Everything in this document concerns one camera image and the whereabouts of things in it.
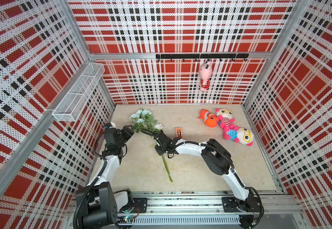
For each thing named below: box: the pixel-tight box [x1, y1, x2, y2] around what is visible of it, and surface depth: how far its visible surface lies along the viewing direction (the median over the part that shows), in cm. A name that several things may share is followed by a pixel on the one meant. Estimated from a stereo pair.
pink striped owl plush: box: [215, 108, 236, 131], surface depth 107 cm
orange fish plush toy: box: [198, 108, 220, 128], surface depth 103 cm
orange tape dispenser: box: [175, 127, 184, 139], surface depth 98 cm
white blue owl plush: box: [223, 125, 255, 147], surface depth 97 cm
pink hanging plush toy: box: [198, 60, 213, 93], surface depth 94 cm
